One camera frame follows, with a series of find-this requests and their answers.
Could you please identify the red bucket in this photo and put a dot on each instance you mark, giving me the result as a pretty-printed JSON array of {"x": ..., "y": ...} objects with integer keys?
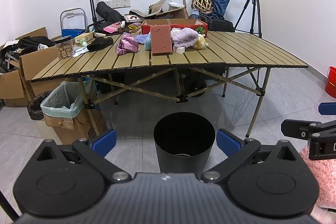
[{"x": 331, "y": 82}]

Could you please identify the black cloth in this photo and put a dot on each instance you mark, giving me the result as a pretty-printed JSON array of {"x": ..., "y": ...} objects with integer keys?
[{"x": 99, "y": 43}]

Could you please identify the green plastic bin liner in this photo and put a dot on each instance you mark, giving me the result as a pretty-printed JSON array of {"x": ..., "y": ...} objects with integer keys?
[{"x": 59, "y": 100}]

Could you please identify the blue folding step stool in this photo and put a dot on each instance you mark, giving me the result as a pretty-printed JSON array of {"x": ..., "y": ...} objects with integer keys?
[{"x": 73, "y": 22}]

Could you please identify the yellow plush toy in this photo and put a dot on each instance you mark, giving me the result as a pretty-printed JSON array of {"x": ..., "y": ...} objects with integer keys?
[{"x": 200, "y": 43}]

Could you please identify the flat yellow white box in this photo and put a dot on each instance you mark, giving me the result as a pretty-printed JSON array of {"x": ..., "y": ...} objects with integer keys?
[{"x": 85, "y": 36}]

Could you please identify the black clothing pile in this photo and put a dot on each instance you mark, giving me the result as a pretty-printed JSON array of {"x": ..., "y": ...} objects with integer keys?
[{"x": 34, "y": 41}]

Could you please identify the open brown cardboard box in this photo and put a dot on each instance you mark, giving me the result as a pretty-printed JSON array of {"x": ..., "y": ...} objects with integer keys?
[{"x": 177, "y": 14}]

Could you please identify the blue fabric bag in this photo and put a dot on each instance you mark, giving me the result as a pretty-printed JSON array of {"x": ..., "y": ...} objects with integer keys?
[{"x": 220, "y": 1}]

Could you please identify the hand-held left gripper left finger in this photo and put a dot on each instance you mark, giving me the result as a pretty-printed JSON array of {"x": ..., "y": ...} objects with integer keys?
[{"x": 105, "y": 142}]

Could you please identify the black round waste bin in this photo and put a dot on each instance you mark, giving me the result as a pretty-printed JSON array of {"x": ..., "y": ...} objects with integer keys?
[{"x": 183, "y": 158}]

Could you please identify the white pink flat box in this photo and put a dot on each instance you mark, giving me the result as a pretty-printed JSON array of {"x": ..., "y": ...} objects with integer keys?
[{"x": 132, "y": 18}]

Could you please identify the black garbage bag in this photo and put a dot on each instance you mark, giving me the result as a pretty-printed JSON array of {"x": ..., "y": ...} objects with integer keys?
[{"x": 35, "y": 106}]

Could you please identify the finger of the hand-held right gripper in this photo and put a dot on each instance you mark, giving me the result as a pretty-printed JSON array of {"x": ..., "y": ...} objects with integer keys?
[
  {"x": 327, "y": 108},
  {"x": 296, "y": 128}
]

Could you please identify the grey black backpack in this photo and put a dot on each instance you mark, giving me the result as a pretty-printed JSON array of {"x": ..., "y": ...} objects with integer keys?
[{"x": 9, "y": 58}]

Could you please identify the pink satin bonnet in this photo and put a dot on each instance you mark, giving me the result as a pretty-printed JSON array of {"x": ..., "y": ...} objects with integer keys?
[{"x": 127, "y": 44}]

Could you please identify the white small packet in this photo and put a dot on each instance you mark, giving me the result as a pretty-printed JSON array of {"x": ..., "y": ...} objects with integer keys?
[{"x": 179, "y": 50}]

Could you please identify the clear snack jar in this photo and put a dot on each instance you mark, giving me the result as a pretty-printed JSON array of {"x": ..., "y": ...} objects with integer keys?
[{"x": 63, "y": 49}]

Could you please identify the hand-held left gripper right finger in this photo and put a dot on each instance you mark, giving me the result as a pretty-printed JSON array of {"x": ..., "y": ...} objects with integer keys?
[{"x": 227, "y": 142}]

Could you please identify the black suitcase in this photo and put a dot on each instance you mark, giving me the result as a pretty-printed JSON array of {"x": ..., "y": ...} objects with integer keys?
[{"x": 219, "y": 24}]

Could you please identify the cardboard box with liner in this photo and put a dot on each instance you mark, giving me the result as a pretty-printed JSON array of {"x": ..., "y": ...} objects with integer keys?
[{"x": 78, "y": 127}]

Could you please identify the pink sponge block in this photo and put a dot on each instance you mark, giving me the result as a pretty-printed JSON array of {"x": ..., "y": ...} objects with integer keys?
[{"x": 160, "y": 39}]

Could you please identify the black tripod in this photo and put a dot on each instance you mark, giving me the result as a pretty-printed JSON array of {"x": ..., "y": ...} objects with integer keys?
[{"x": 253, "y": 3}]

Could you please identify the pink pouch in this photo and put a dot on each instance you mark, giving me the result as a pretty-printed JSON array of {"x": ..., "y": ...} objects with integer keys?
[{"x": 111, "y": 28}]

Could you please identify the teal fuzzy ball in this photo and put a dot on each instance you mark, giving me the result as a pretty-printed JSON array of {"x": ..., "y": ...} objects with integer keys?
[{"x": 147, "y": 43}]

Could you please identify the clear plastic packet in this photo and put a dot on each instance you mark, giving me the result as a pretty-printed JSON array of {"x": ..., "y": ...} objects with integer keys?
[{"x": 78, "y": 51}]

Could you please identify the small brown cardboard box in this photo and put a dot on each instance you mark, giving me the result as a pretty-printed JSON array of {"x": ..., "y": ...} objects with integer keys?
[{"x": 10, "y": 88}]

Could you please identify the large brown cardboard box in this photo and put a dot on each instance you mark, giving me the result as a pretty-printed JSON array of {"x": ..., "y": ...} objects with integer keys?
[{"x": 35, "y": 66}]

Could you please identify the pink fluffy rug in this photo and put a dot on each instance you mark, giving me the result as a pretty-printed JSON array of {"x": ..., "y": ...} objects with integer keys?
[{"x": 325, "y": 182}]

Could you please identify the woven rattan ball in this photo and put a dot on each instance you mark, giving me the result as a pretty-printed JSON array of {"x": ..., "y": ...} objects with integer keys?
[{"x": 202, "y": 3}]

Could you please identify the white wall socket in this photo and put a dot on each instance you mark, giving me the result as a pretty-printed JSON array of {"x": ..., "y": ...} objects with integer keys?
[
  {"x": 117, "y": 2},
  {"x": 126, "y": 2},
  {"x": 108, "y": 3}
]

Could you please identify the folding slat table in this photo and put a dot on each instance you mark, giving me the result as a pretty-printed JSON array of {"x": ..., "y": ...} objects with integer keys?
[{"x": 236, "y": 50}]

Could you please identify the purple fuzzy headband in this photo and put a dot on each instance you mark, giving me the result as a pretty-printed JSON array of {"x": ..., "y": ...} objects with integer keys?
[{"x": 183, "y": 36}]

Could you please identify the black duffel bag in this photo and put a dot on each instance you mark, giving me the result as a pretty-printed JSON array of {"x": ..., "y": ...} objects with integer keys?
[{"x": 107, "y": 12}]

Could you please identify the red cardboard box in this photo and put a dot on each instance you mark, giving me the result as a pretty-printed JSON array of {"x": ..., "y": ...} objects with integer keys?
[{"x": 200, "y": 27}]

